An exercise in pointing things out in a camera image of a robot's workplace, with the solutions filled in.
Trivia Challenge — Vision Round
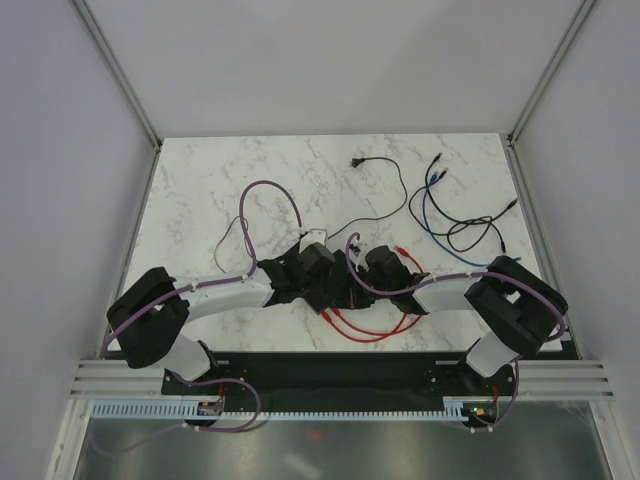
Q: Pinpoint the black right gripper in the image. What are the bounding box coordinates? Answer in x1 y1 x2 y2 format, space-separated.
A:
332 266 393 310

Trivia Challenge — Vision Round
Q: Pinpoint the red ethernet cable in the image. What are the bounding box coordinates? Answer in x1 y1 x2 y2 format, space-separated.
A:
322 299 416 344
333 244 434 335

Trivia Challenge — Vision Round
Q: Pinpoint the black network switch box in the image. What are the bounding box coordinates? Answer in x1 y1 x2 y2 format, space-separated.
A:
302 250 359 314

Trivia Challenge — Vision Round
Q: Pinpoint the blue ethernet cable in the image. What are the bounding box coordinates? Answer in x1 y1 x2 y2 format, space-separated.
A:
422 169 524 266

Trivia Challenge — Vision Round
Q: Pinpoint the black ethernet cable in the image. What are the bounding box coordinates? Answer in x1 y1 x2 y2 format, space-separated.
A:
423 152 519 226
407 169 509 254

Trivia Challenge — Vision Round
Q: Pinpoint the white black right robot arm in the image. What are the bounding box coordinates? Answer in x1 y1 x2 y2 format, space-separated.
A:
345 247 568 394

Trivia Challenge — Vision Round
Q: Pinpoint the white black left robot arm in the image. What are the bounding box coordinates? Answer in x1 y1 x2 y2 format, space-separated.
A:
107 242 336 394

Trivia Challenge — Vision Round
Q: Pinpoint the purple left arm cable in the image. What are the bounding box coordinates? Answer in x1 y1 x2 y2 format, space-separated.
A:
99 179 306 359

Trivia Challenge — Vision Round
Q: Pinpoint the thin black power cord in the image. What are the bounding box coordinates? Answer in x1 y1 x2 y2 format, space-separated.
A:
212 156 408 266

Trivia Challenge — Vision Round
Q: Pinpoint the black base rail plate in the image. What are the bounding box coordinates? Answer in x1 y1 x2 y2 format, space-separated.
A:
161 352 515 412

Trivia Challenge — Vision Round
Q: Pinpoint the aluminium frame rail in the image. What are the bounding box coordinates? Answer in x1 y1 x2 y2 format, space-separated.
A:
71 354 613 401

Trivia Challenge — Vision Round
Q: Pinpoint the white slotted cable duct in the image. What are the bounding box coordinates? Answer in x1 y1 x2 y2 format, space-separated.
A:
91 399 499 422

